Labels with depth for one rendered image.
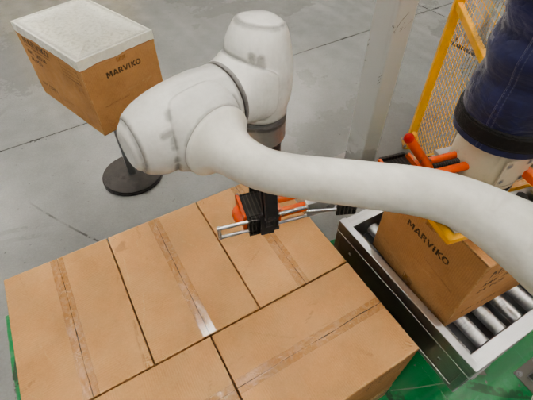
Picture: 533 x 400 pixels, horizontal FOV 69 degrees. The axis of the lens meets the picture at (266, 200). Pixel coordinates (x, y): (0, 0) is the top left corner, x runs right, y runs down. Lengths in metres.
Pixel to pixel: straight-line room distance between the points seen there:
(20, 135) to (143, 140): 3.03
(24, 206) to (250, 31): 2.47
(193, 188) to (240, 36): 2.09
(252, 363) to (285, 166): 1.02
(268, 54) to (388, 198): 0.25
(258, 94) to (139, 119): 0.17
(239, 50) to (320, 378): 1.08
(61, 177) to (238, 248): 1.68
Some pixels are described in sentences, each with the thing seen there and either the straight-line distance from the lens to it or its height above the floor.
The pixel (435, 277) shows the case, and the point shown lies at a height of 0.73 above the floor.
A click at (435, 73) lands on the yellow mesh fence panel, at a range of 2.73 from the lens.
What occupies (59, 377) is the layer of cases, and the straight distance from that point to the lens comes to 1.53.
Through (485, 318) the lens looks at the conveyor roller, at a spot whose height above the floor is 0.54.
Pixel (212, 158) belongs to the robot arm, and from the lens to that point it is 0.48.
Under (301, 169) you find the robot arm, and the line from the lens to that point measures 0.45.
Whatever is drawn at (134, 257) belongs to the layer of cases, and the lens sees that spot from 1.66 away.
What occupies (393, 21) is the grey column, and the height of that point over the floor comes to 1.04.
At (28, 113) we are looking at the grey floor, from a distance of 3.70.
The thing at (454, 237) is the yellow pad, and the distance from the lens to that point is 1.04.
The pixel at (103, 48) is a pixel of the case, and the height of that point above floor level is 1.02.
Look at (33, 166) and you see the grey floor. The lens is 3.16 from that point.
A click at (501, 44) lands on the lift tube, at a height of 1.51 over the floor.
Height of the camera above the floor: 1.86
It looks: 48 degrees down
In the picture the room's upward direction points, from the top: straight up
